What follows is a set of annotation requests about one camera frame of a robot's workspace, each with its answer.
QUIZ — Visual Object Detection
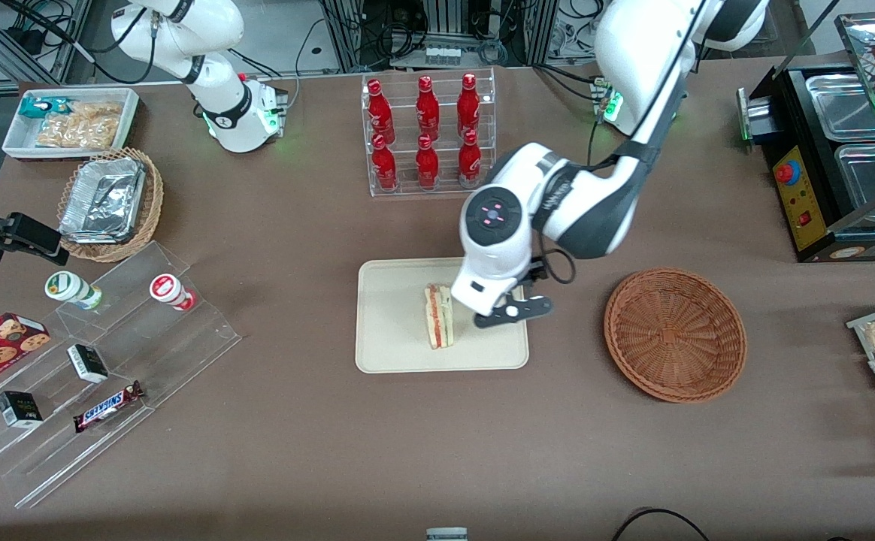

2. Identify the triangular sandwich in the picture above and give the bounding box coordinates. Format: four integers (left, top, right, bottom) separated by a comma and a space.
423, 283, 456, 351

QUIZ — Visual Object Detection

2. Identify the beige plastic tray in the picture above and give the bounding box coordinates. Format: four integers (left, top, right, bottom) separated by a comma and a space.
355, 255, 530, 374

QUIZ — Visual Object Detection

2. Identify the oval light wicker basket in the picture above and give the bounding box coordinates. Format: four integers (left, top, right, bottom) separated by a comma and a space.
56, 147, 165, 263

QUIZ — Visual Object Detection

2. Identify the round brown wicker basket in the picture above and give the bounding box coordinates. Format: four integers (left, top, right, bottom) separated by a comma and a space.
604, 267, 748, 405

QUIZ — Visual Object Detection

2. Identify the green lid yogurt bottle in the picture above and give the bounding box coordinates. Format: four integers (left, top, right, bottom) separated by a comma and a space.
44, 270, 104, 311

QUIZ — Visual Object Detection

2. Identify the stack of foil trays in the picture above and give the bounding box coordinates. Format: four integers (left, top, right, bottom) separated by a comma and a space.
59, 156, 147, 246

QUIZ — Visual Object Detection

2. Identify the white rectangular snack bin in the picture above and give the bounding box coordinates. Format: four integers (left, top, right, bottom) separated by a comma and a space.
2, 87, 141, 162

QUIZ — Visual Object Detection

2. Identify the clear acrylic bottle rack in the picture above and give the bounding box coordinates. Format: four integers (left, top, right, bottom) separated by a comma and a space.
362, 67, 497, 198

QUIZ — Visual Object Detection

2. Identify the clear bag of chips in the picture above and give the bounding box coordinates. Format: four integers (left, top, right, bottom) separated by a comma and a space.
35, 101, 124, 150

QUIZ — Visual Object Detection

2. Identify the red cola bottle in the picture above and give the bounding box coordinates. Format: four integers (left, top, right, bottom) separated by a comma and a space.
366, 79, 396, 145
415, 134, 441, 191
371, 134, 398, 192
457, 129, 483, 189
457, 73, 482, 139
416, 75, 441, 141

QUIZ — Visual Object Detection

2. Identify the green snack packet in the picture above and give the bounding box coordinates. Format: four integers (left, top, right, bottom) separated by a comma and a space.
19, 95, 71, 119

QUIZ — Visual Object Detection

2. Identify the small black carton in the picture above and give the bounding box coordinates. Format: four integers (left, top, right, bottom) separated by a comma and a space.
66, 343, 110, 385
0, 390, 44, 430

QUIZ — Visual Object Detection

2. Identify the red lid yogurt bottle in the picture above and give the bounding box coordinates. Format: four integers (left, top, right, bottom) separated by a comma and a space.
149, 274, 198, 313

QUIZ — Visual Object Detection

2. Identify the Snickers chocolate bar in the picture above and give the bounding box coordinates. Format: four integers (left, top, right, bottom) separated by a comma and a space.
72, 380, 146, 434

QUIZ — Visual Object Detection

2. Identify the clear acrylic stepped shelf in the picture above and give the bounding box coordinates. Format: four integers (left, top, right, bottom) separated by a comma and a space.
0, 240, 244, 509

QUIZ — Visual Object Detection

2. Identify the black food warmer machine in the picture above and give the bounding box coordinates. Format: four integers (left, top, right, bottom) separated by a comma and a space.
737, 11, 875, 263

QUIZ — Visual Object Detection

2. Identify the black floor cable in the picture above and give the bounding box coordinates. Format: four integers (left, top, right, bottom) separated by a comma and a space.
610, 508, 711, 541

